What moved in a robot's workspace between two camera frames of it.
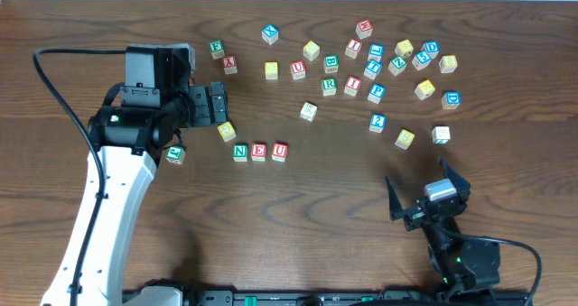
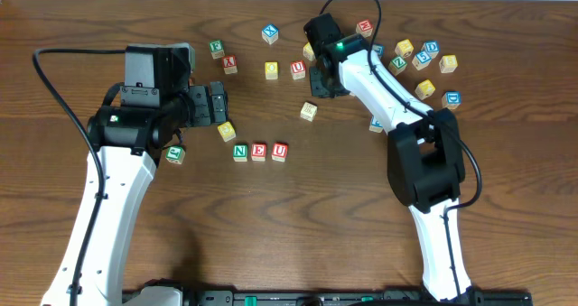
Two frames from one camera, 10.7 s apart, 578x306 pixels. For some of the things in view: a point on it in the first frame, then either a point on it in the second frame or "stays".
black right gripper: [424, 209] -> [322, 86]
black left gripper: [218, 103] stays
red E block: [258, 152] stays
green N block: [240, 153] stays
